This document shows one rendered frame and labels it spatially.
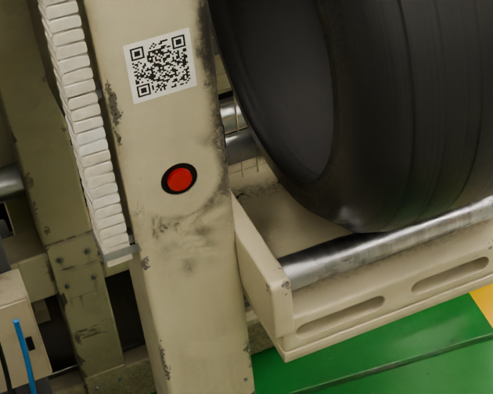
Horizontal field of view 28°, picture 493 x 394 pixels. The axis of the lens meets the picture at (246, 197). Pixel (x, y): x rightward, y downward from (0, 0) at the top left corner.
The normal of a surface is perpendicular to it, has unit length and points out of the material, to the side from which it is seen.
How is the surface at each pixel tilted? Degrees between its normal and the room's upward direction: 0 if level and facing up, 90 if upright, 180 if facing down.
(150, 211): 90
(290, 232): 0
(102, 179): 90
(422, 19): 67
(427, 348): 0
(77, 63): 90
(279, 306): 90
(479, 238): 0
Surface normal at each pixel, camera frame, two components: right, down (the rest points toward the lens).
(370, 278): -0.08, -0.76
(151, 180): 0.39, 0.57
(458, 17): 0.33, 0.25
